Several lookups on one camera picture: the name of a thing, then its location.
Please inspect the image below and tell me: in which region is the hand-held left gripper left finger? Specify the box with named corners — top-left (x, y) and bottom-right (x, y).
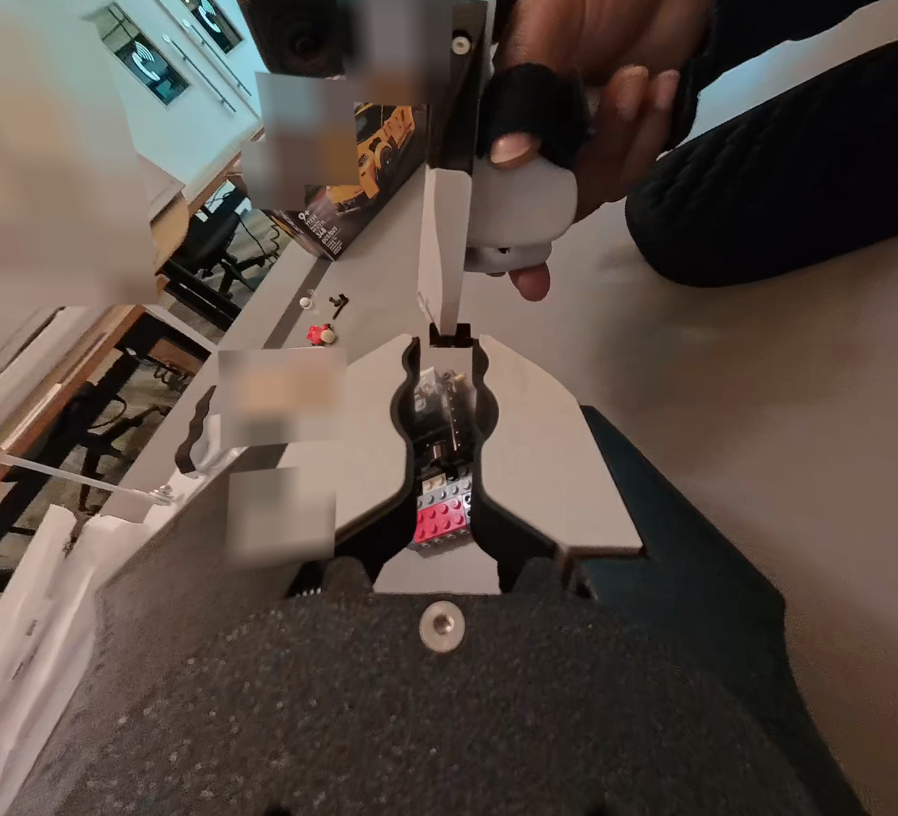
top-left (295, 334), bottom-right (422, 575)

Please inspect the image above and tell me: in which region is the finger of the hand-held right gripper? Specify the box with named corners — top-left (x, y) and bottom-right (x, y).
top-left (417, 164), bottom-right (478, 329)
top-left (174, 383), bottom-right (248, 478)

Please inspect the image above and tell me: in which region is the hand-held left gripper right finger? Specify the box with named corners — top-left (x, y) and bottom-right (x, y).
top-left (469, 335), bottom-right (646, 592)

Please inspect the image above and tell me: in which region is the multicoloured toy brick model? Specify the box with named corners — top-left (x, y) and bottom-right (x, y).
top-left (410, 367), bottom-right (484, 556)

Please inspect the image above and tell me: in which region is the person's right hand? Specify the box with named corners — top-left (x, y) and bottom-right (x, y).
top-left (489, 0), bottom-right (711, 301)

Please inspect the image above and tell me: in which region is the black toy car box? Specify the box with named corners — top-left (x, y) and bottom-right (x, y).
top-left (270, 102), bottom-right (430, 263)

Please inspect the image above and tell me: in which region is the black office chair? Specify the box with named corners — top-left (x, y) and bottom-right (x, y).
top-left (172, 188), bottom-right (278, 312)
top-left (38, 377), bottom-right (173, 519)

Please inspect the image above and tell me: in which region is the clear plastic rod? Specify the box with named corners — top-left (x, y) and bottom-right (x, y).
top-left (0, 453), bottom-right (176, 505)

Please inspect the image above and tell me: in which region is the wooden office table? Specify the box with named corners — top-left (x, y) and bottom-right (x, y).
top-left (151, 129), bottom-right (264, 277)
top-left (0, 304), bottom-right (218, 480)

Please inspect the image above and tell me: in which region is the phone booth window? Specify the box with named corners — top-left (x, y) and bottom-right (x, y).
top-left (84, 2), bottom-right (192, 107)
top-left (158, 0), bottom-right (244, 56)

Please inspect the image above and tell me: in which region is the metal door handle bar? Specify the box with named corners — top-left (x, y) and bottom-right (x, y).
top-left (184, 18), bottom-right (252, 98)
top-left (163, 34), bottom-right (238, 114)

